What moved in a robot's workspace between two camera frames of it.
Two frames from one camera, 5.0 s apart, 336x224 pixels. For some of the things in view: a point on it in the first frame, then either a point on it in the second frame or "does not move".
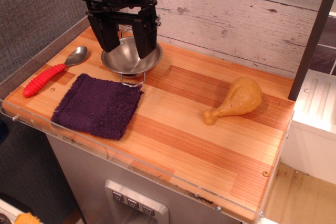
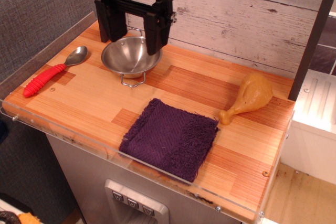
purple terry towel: x=98 y=107 to x=176 y=141
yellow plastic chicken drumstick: x=245 y=95 to x=256 y=91
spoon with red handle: x=77 y=54 does not move
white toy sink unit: x=310 y=141 does not move
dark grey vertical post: x=309 y=56 does not move
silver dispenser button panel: x=128 y=205 does not move
